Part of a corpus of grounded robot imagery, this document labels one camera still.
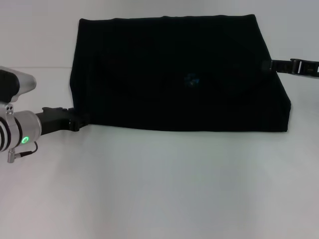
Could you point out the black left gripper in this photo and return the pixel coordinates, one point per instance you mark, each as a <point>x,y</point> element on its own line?
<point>54,120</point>

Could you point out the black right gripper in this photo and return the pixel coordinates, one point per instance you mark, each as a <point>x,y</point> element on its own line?
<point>306,68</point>

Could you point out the black shirt with FREE print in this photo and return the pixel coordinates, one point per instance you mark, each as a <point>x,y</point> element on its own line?
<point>174,74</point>

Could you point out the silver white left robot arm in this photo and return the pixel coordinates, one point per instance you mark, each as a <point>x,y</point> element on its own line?
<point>25,127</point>

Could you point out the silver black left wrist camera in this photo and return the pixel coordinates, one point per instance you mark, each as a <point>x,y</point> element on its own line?
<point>15,84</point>

